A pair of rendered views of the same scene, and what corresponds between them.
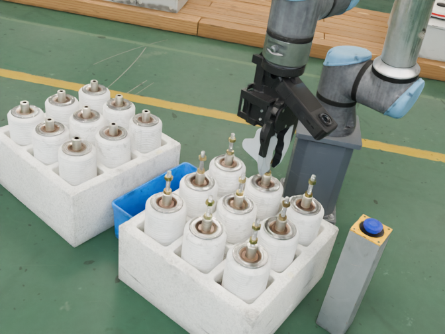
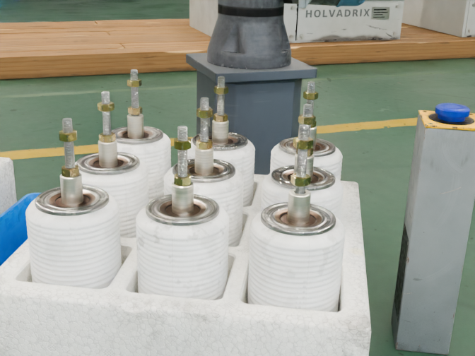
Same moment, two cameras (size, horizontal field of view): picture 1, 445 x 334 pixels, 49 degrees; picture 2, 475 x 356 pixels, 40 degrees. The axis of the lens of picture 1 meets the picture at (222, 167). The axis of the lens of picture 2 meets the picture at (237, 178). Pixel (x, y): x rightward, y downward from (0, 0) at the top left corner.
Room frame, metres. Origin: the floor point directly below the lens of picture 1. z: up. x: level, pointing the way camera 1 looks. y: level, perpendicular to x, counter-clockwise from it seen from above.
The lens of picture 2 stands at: (0.22, 0.23, 0.52)
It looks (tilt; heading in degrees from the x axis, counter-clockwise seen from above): 21 degrees down; 335
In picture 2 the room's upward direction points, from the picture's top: 2 degrees clockwise
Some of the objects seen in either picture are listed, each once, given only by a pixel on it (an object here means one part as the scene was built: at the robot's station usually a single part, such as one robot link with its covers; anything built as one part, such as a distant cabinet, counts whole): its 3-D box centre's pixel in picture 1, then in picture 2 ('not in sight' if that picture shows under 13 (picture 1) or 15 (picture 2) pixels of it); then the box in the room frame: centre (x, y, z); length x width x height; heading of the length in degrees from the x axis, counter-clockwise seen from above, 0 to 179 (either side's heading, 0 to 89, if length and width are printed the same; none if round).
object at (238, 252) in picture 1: (249, 255); (297, 219); (0.74, -0.09, 0.25); 0.08 x 0.08 x 0.01
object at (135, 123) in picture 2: (228, 159); (135, 126); (1.07, -0.01, 0.26); 0.02 x 0.02 x 0.03
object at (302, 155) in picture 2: (254, 233); (302, 162); (0.74, -0.08, 0.31); 0.01 x 0.01 x 0.08
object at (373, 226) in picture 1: (372, 226); (452, 114); (0.81, -0.33, 0.32); 0.04 x 0.04 x 0.02
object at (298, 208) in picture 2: (251, 250); (298, 207); (0.74, -0.09, 0.26); 0.02 x 0.02 x 0.03
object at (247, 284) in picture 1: (243, 285); (292, 297); (0.74, -0.09, 0.16); 0.10 x 0.10 x 0.18
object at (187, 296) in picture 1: (228, 252); (202, 288); (0.91, -0.05, 0.09); 0.39 x 0.39 x 0.18; 57
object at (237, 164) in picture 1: (228, 163); (136, 135); (1.07, -0.01, 0.25); 0.08 x 0.08 x 0.01
